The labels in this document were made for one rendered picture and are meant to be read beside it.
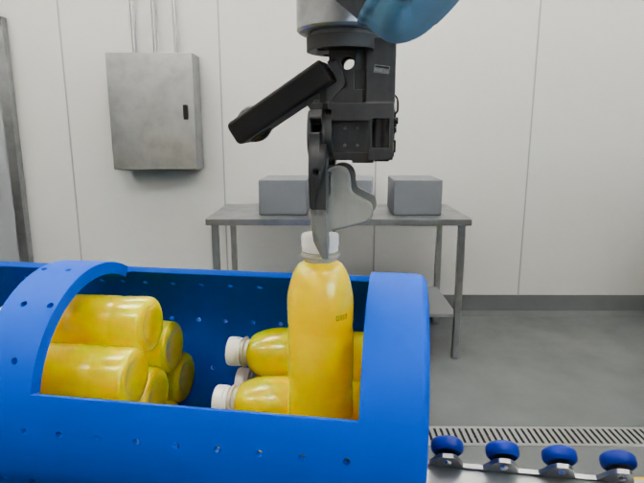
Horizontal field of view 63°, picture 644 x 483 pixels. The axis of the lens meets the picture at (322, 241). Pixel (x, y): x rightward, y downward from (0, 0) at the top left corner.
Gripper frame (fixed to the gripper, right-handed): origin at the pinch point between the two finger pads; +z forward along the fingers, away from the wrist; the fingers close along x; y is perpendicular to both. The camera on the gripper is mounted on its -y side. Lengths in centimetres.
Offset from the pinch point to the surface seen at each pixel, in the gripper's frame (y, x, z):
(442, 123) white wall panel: 35, 355, -19
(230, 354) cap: -13.6, 8.9, 17.4
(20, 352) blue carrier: -31.2, -6.6, 11.6
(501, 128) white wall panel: 79, 361, -15
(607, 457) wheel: 36.2, 14.7, 31.2
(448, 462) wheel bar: 15.5, 13.4, 33.3
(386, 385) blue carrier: 7.2, -7.0, 12.2
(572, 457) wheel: 31.6, 14.0, 31.2
